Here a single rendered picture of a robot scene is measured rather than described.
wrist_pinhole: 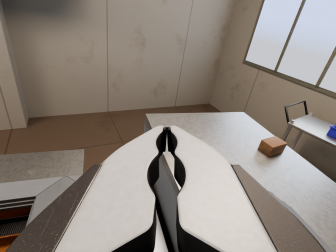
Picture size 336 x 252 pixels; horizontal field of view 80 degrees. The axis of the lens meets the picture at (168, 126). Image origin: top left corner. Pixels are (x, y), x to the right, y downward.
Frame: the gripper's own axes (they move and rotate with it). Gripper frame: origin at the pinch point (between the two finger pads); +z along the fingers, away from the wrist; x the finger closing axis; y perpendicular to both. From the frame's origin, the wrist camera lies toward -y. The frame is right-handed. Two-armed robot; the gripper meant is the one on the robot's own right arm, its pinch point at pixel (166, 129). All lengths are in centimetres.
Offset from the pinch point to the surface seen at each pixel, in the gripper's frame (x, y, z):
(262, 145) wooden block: 40, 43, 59
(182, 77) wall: 25, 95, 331
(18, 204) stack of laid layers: -54, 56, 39
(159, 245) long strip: -2, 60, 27
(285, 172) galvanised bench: 44, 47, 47
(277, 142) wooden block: 46, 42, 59
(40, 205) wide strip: -45, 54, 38
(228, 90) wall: 107, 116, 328
